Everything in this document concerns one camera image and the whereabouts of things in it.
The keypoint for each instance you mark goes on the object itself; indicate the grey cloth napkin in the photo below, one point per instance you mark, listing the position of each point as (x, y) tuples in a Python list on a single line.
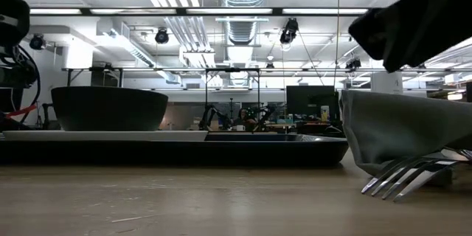
[(398, 125)]

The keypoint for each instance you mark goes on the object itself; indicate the black bowl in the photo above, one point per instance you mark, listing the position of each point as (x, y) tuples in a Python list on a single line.
[(110, 108)]

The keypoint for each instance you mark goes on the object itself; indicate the black background robot arm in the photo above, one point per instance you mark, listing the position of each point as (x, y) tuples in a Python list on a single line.
[(208, 116), (266, 114)]

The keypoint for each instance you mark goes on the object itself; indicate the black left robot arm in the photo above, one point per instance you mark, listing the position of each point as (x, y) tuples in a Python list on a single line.
[(13, 18)]

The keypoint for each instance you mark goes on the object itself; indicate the black plastic tray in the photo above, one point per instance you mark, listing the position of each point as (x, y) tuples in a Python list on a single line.
[(184, 153)]

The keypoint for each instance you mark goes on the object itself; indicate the white box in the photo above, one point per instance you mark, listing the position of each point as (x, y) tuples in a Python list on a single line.
[(387, 83)]

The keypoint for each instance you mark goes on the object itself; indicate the black ceiling lamp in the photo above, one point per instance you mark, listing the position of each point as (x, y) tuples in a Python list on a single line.
[(353, 64), (289, 31), (161, 36), (37, 41)]

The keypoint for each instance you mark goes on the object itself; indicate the white bottle yellow label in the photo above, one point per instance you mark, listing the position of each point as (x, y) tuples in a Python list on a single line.
[(325, 114)]

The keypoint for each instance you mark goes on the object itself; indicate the black monitor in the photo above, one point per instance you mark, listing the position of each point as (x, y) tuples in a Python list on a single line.
[(306, 103)]

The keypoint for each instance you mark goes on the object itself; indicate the overhead light bar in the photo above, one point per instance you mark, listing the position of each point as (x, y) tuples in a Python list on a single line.
[(228, 11)]

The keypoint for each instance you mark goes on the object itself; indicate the person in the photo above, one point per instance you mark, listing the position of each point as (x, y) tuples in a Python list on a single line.
[(244, 117)]

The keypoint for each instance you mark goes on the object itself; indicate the white mug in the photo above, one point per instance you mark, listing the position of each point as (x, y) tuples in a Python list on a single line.
[(240, 128)]

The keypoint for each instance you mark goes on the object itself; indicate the silver ventilation duct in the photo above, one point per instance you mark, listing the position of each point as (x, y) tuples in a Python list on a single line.
[(241, 29)]

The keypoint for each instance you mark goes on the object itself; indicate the black background rig frame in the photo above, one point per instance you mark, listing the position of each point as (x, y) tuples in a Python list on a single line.
[(232, 70)]

